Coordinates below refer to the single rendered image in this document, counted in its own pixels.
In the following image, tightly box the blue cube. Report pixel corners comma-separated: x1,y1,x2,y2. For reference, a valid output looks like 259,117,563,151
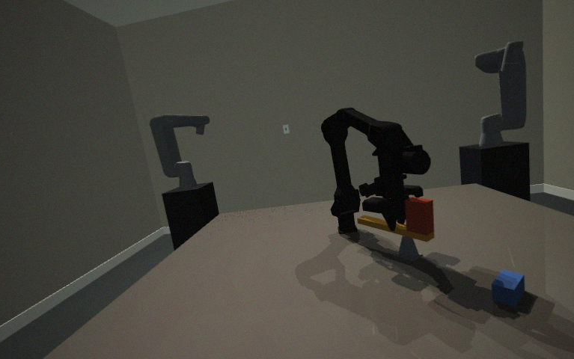
492,270,525,307

